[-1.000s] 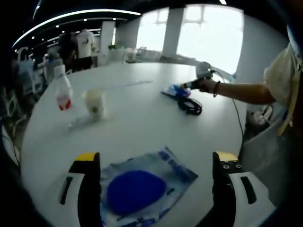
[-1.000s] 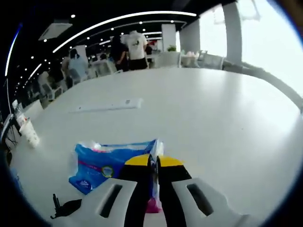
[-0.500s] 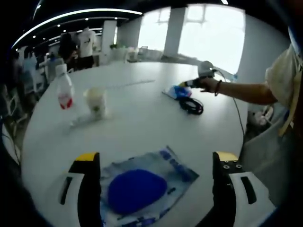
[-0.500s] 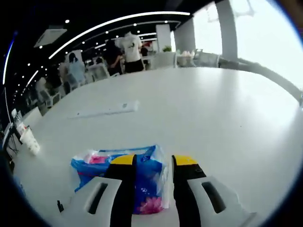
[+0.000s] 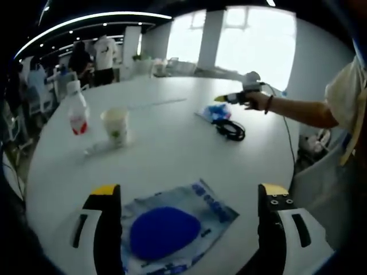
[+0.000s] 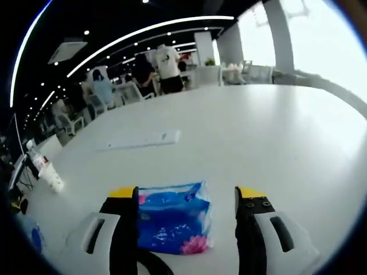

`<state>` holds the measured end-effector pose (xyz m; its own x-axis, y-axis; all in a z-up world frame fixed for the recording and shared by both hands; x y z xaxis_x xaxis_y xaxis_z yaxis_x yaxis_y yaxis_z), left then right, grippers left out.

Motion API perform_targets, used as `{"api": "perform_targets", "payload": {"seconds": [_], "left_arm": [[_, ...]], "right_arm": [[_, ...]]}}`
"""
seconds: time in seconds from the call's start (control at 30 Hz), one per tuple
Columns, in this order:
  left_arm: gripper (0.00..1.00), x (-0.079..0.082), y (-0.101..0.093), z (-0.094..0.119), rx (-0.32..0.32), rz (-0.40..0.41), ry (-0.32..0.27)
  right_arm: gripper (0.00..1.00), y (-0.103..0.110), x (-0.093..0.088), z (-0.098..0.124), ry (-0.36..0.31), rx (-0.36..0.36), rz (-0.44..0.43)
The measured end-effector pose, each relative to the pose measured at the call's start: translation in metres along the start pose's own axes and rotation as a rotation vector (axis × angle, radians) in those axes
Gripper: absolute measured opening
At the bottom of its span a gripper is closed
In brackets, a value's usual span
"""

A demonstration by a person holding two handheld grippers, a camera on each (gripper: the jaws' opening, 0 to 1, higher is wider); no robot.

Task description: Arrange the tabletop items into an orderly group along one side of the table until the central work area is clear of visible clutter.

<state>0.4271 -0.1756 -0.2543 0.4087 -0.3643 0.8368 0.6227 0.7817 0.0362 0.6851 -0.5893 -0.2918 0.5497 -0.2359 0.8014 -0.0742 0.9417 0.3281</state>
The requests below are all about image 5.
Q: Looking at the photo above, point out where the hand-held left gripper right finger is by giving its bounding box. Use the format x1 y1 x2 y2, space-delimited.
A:
243 183 336 275

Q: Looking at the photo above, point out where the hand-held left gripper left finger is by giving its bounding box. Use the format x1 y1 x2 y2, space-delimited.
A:
51 183 124 275

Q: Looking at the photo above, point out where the small blue packet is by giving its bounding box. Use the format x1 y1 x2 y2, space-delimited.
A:
194 103 233 124

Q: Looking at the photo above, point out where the black cable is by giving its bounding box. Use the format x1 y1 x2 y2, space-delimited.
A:
214 120 247 142

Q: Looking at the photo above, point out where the clear packet with blue pad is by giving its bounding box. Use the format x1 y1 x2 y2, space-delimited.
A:
120 179 240 275

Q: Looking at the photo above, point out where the white paper cup leaf print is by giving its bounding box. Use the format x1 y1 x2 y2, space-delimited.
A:
100 107 130 148

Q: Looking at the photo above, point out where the clear bottle with red label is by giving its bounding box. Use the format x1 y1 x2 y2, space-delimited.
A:
66 80 90 136

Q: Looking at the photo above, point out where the white round tabletop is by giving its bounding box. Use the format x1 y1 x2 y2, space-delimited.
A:
25 76 296 275

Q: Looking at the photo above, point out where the person's right hand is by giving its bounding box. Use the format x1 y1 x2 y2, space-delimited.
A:
243 91 271 112

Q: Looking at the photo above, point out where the white mesh chair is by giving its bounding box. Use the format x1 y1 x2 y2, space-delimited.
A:
295 143 354 250

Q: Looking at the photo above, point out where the curved ceiling light strip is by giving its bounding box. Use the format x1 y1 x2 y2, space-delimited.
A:
17 11 173 58

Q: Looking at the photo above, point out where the dark bead bracelet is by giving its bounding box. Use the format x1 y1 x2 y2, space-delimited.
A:
264 95 275 115

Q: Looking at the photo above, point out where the thin gripper cable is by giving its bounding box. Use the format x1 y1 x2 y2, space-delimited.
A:
259 82 296 172

